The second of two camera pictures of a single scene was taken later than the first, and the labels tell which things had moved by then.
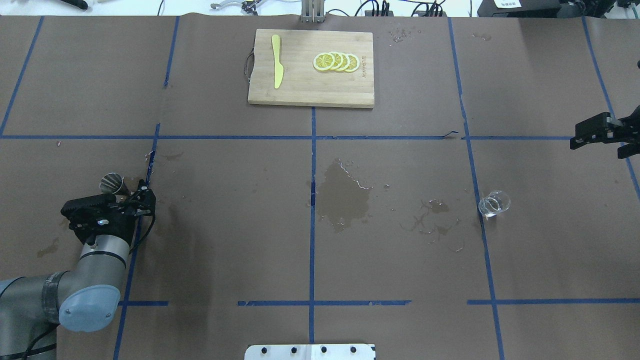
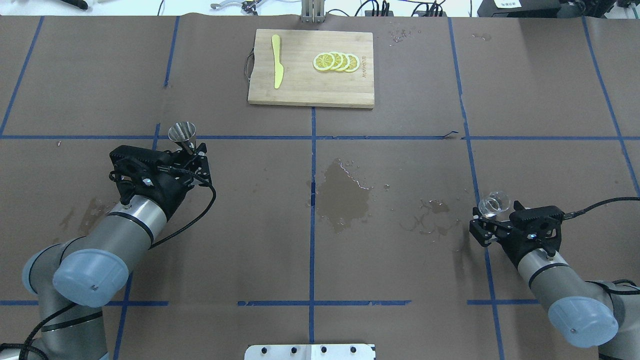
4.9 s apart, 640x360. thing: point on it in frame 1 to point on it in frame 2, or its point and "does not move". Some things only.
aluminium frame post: [313, 11] does not move
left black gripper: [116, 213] to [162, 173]
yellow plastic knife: [278, 69] does not move
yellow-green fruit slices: [338, 60] does not move
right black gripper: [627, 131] to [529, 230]
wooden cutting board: [302, 84] does not move
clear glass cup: [496, 202] does not move
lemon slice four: [354, 63] does not move
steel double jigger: [113, 183] to [181, 132]
